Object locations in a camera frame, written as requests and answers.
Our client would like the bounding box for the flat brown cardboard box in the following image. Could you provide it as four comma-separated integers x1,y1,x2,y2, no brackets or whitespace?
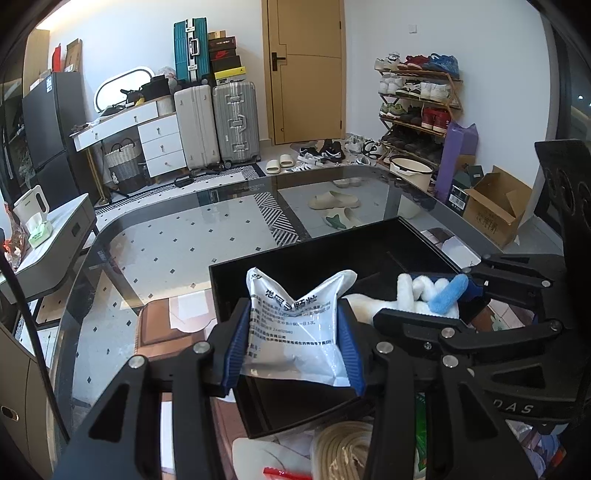
65,39,84,72

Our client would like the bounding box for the white bucket dark rim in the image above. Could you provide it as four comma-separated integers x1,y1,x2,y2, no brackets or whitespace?
389,156,435,181

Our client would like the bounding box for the teal suitcase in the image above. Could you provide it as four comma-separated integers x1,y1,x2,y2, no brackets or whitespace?
174,18,209,86

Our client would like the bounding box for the wooden shoe rack with shoes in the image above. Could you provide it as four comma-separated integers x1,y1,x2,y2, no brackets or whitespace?
374,52,462,162

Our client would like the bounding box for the black cable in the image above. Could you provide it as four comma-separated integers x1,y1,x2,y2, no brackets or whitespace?
0,228,70,444

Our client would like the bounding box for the white suitcase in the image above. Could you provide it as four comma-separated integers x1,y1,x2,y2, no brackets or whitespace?
174,84,221,171

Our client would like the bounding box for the silver suitcase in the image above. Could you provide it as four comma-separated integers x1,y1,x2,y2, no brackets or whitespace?
212,82,262,164

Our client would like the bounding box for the red snack bag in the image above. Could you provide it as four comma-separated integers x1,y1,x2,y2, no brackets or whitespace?
2,203,28,271

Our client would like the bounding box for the woven basket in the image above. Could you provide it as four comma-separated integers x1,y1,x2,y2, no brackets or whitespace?
104,141,145,195

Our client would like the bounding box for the white blue chenille cloth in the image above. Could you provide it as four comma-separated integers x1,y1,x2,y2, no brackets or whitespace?
346,272,472,324

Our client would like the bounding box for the white electric kettle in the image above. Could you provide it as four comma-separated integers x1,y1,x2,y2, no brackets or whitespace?
13,185,51,224

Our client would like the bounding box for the purple rolled mat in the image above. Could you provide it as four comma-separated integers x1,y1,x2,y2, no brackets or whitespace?
436,121,478,204

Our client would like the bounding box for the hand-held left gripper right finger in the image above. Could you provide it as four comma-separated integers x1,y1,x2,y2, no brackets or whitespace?
337,299,539,480

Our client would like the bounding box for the printed table mat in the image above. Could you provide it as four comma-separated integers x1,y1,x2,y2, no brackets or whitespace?
134,226,568,480

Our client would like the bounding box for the green wipes pack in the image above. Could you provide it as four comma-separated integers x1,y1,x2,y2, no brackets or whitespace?
25,219,57,250

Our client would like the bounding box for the open cardboard box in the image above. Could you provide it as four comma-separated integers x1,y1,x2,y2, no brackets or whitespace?
463,165,533,247

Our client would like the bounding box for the black glass cabinet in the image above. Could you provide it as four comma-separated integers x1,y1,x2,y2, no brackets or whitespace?
0,78,28,199

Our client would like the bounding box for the white plastic packet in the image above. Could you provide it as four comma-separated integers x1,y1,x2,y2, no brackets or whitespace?
240,267,358,388

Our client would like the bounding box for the black cardboard box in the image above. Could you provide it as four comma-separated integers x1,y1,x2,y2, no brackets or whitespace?
209,217,490,440

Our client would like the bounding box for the wooden door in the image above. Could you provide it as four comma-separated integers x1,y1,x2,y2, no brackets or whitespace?
261,0,347,145

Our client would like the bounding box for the green packet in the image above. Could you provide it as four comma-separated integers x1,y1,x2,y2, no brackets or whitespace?
413,392,428,472

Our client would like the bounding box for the black bag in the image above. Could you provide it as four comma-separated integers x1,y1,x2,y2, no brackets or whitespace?
139,76,174,100

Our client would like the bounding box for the large beige slipper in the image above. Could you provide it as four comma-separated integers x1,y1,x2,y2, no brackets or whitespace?
308,191,361,210

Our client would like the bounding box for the white desk with drawers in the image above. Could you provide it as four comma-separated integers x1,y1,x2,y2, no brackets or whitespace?
69,100,183,185

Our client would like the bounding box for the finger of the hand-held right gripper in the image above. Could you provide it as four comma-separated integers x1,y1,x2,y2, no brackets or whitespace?
373,308,568,366
459,254,556,317

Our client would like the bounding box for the grey side cabinet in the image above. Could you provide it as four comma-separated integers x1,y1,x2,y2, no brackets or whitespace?
0,193,99,333

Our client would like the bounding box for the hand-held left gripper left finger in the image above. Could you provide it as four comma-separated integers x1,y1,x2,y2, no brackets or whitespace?
53,298,253,480

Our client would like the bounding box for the red plastic strip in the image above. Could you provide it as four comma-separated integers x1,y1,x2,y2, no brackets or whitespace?
263,467,315,479

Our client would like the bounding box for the white green slipper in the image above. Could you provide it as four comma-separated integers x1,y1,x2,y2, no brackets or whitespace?
324,208,363,230

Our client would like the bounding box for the dark cardboard box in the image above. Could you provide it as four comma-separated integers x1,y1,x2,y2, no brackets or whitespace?
448,156,485,210

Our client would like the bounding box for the white hose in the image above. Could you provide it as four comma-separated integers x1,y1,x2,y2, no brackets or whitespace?
310,421,376,480

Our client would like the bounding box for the scattered sneakers pile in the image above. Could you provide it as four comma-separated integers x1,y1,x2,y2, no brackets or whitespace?
291,133,389,172

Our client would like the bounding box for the tan low cabinet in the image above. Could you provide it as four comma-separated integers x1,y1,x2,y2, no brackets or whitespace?
0,318,61,480

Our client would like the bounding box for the oval mirror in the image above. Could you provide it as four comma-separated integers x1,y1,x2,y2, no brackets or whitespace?
95,66,154,112

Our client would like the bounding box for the black refrigerator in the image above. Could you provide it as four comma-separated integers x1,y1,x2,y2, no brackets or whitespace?
22,71,88,204

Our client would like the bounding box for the striped black white rug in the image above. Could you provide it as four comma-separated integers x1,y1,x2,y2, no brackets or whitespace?
95,164,315,245

